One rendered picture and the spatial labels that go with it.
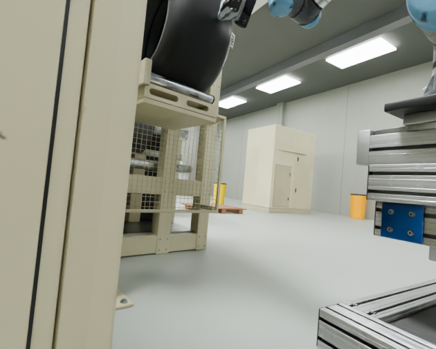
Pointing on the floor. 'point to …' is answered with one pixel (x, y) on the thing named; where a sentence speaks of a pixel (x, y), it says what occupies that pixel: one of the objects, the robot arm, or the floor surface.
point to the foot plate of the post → (122, 301)
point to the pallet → (223, 208)
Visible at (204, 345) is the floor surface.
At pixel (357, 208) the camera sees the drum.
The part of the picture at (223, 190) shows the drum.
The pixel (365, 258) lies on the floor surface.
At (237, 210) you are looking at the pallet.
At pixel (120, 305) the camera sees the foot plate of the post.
